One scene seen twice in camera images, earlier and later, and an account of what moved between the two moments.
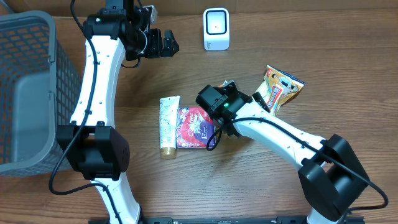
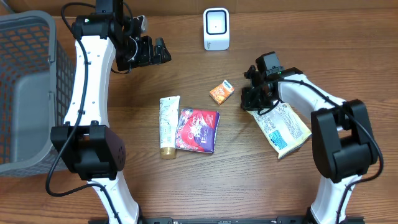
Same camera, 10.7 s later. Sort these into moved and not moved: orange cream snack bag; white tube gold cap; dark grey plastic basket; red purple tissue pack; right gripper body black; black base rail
Moved: orange cream snack bag; right gripper body black
Not moved: dark grey plastic basket; red purple tissue pack; white tube gold cap; black base rail
